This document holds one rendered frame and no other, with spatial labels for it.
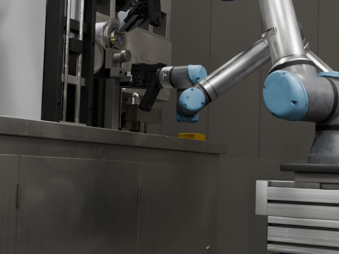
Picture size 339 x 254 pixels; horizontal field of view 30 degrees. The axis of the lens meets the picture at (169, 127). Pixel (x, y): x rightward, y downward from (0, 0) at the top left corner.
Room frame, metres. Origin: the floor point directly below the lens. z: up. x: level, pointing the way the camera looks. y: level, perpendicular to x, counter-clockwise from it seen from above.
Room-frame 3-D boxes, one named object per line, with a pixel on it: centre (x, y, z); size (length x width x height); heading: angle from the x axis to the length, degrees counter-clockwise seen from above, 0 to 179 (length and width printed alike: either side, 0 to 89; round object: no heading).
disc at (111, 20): (2.21, 0.20, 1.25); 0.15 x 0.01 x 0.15; 148
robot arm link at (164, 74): (2.15, 0.01, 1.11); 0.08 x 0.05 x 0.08; 148
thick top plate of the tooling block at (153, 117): (2.44, 0.24, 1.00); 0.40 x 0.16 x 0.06; 58
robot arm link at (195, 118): (2.09, -0.06, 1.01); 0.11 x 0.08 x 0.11; 4
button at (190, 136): (2.22, -0.08, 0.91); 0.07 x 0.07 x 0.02; 58
